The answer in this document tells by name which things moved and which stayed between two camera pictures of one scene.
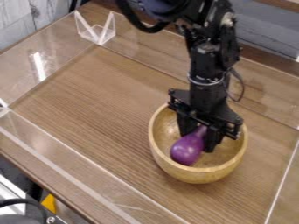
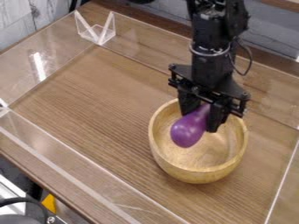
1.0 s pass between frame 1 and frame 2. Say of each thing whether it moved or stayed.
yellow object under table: stayed
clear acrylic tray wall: stayed
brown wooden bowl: stayed
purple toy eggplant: moved
